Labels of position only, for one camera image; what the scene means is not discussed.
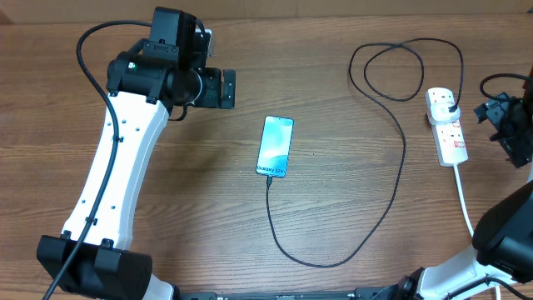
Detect white power strip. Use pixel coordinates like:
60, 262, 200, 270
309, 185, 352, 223
426, 87, 468, 167

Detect blue smartphone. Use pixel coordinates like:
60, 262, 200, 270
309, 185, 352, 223
256, 116, 294, 178

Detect white charger plug adapter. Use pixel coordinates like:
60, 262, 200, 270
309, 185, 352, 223
427, 102, 461, 126

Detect brown cardboard backdrop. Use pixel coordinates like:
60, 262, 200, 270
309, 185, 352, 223
1, 0, 532, 25

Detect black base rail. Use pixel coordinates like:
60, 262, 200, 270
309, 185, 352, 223
177, 284, 421, 300

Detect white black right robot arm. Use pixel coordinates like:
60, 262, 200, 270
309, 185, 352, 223
354, 74, 532, 299

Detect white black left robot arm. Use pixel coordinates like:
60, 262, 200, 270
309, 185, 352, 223
37, 7, 236, 299

